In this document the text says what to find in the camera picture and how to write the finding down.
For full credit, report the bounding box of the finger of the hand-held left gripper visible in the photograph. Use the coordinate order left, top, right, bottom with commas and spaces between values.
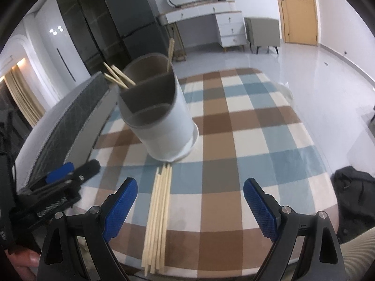
18, 159, 101, 200
28, 162, 74, 188

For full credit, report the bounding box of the clear plastic sheet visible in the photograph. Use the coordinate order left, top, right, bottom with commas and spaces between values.
272, 80, 293, 100

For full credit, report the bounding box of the checkered tablecloth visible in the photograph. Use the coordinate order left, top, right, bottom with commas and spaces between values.
75, 67, 340, 273

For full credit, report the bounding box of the white dressing table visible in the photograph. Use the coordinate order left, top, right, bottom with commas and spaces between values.
158, 0, 247, 50

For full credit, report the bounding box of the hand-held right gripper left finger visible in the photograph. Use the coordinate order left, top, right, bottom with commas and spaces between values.
37, 177, 138, 281

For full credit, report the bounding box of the person's left hand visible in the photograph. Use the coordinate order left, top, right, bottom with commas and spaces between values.
7, 249, 40, 280

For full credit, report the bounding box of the grey quilted mattress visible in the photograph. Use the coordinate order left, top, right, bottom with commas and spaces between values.
15, 72, 116, 188

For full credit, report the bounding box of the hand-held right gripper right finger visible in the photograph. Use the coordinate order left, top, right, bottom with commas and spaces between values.
244, 178, 343, 281

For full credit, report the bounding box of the dark glass cabinet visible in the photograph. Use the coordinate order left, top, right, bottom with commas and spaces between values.
54, 0, 132, 75

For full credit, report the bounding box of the grey nightstand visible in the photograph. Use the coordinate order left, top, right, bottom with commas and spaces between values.
244, 17, 281, 55

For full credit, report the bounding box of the black bag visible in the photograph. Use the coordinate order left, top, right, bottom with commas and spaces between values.
331, 166, 375, 243

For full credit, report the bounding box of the beige curtain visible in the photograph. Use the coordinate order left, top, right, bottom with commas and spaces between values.
4, 64, 46, 128

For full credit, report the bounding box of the dark grey fridge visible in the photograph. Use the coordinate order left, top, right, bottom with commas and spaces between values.
102, 0, 169, 62

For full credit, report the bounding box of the white grey utensil holder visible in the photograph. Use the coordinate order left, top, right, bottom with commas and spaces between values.
117, 53, 200, 162

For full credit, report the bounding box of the grey bed frame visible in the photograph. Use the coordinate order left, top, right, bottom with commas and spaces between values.
66, 86, 120, 167

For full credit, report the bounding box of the bundle of bamboo chopsticks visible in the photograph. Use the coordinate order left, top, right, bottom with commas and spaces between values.
141, 164, 173, 276

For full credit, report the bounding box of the beige ribbed cloth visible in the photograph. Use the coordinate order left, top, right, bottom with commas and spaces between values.
337, 231, 375, 281

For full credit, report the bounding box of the wooden door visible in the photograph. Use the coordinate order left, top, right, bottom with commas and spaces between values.
272, 0, 320, 46

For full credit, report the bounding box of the white glossy wardrobe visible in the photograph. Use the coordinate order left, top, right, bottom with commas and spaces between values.
18, 0, 91, 109

